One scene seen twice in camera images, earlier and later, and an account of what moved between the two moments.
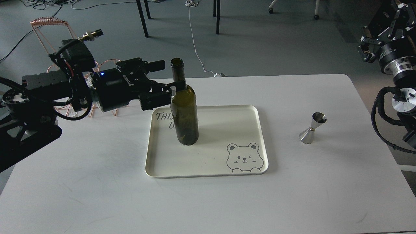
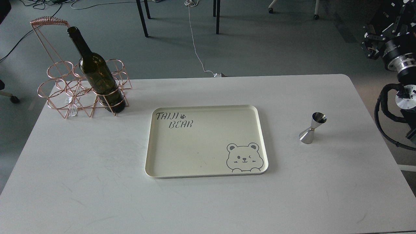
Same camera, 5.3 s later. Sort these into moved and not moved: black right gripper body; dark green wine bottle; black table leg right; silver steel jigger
Moved: dark green wine bottle
Not moved: silver steel jigger; black right gripper body; black table leg right
